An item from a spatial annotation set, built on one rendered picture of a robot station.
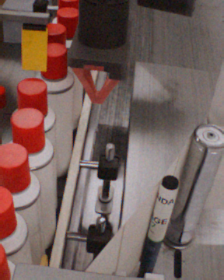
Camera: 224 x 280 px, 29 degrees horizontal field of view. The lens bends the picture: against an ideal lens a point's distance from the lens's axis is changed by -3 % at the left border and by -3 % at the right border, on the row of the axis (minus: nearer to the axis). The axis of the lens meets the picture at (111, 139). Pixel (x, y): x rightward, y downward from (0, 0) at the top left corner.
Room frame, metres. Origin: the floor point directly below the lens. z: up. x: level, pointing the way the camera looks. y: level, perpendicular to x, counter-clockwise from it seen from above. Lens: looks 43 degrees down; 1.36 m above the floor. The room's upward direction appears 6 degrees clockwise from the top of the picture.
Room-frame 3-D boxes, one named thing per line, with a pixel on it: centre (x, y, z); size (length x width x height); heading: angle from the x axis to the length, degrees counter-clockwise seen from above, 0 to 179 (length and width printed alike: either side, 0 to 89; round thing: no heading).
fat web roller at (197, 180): (0.34, -0.10, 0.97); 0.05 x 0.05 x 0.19
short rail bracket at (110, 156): (0.43, 0.00, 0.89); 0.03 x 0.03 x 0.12; 89
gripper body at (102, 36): (0.44, 0.02, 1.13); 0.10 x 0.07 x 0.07; 179
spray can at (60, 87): (0.44, 0.08, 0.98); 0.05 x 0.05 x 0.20
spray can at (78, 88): (0.54, 0.08, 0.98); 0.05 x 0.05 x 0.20
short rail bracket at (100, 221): (0.31, 0.02, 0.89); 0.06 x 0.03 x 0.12; 89
